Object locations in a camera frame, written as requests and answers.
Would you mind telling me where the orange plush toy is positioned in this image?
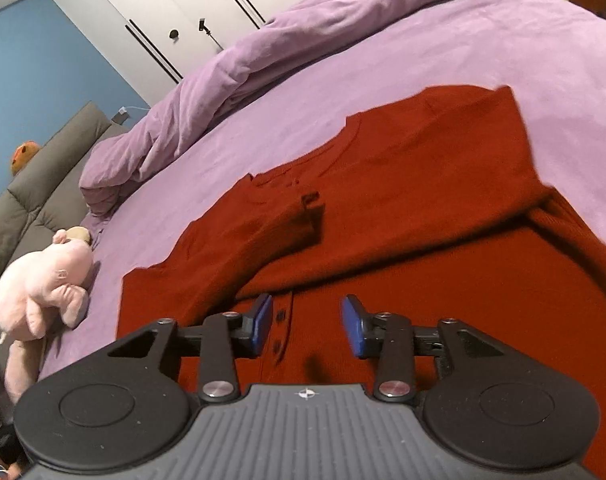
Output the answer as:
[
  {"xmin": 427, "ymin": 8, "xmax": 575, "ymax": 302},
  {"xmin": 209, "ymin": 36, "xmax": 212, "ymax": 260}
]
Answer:
[{"xmin": 10, "ymin": 141, "xmax": 42, "ymax": 177}]

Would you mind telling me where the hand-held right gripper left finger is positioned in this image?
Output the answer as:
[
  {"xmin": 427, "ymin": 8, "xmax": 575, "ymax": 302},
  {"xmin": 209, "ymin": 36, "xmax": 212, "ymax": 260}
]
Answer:
[{"xmin": 103, "ymin": 294, "xmax": 274, "ymax": 405}]

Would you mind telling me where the black wardrobe handle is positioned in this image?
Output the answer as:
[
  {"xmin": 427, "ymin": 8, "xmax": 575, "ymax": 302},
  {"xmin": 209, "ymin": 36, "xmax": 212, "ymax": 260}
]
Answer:
[{"xmin": 198, "ymin": 18, "xmax": 221, "ymax": 51}]

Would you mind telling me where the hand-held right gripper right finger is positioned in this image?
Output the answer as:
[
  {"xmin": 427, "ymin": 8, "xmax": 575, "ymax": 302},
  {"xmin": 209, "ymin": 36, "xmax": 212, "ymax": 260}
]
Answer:
[{"xmin": 339, "ymin": 294, "xmax": 504, "ymax": 405}]

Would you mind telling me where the wall charger with white cable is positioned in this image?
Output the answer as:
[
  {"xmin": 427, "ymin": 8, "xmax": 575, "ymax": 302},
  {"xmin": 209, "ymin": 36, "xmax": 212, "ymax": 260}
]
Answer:
[{"xmin": 112, "ymin": 106, "xmax": 151, "ymax": 126}]

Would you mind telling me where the pink plush pig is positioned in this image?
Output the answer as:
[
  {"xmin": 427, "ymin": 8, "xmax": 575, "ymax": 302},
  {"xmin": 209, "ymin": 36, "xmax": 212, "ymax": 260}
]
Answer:
[{"xmin": 0, "ymin": 227, "xmax": 96, "ymax": 403}]

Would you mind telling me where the red knit sweater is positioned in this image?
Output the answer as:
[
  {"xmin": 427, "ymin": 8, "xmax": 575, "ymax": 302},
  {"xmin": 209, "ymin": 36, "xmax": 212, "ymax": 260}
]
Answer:
[{"xmin": 117, "ymin": 85, "xmax": 606, "ymax": 480}]

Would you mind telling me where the purple duvet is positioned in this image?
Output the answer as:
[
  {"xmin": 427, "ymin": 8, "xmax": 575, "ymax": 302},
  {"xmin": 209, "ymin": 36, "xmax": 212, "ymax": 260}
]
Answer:
[{"xmin": 79, "ymin": 0, "xmax": 481, "ymax": 216}]

